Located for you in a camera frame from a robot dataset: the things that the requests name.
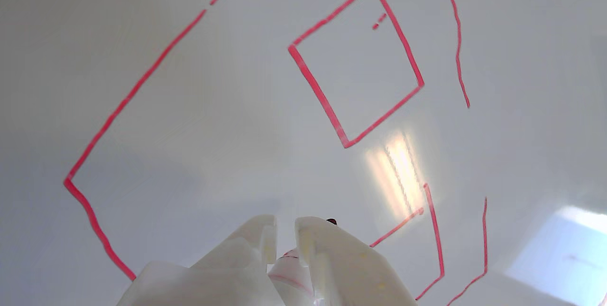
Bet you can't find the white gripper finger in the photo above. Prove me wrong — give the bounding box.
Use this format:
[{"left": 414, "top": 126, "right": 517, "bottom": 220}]
[
  {"left": 294, "top": 216, "right": 418, "bottom": 306},
  {"left": 116, "top": 214, "right": 278, "bottom": 306}
]

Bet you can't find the red whiteboard marker pen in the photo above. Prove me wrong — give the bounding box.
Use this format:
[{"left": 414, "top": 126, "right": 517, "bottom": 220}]
[{"left": 267, "top": 218, "right": 338, "bottom": 306}]

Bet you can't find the white whiteboard with aluminium frame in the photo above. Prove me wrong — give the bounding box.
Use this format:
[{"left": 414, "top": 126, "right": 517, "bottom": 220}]
[{"left": 0, "top": 0, "right": 607, "bottom": 306}]

